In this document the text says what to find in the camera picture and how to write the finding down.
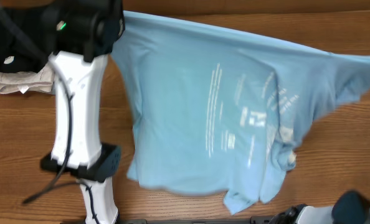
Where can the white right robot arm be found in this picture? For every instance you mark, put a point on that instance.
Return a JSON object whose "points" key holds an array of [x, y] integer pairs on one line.
{"points": [[351, 208]]}

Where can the light blue t-shirt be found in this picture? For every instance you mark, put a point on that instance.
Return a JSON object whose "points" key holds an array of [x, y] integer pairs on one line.
{"points": [[218, 109]]}

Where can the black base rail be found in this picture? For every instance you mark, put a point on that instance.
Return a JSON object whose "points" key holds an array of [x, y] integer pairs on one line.
{"points": [[251, 220]]}

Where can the black folded garment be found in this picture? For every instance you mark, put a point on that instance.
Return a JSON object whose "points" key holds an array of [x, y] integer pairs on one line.
{"points": [[14, 56]]}

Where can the beige folded garment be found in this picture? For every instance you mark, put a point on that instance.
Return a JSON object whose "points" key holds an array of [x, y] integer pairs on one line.
{"points": [[27, 81]]}

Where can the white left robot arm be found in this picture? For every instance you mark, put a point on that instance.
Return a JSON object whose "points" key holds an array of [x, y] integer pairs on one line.
{"points": [[79, 36]]}

